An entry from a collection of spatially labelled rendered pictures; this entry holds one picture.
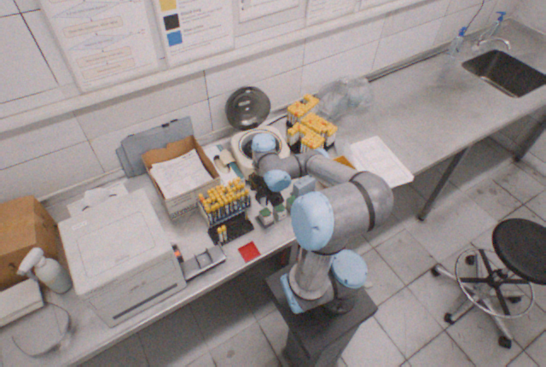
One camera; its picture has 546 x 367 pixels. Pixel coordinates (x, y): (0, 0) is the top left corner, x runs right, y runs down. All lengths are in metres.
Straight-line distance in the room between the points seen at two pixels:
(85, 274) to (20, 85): 0.65
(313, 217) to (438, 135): 1.43
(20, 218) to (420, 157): 1.70
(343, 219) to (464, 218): 2.25
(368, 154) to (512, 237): 0.80
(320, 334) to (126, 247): 0.68
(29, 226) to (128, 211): 0.39
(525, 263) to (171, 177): 1.66
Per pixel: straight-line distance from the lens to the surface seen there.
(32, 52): 1.40
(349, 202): 0.76
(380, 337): 2.37
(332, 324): 1.33
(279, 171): 1.10
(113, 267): 1.20
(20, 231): 1.56
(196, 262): 1.44
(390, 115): 2.10
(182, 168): 1.67
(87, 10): 1.34
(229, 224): 1.52
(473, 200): 3.10
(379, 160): 1.82
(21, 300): 1.60
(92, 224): 1.30
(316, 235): 0.74
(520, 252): 2.11
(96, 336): 1.47
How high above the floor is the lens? 2.19
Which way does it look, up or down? 49 degrees down
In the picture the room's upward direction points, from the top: 3 degrees clockwise
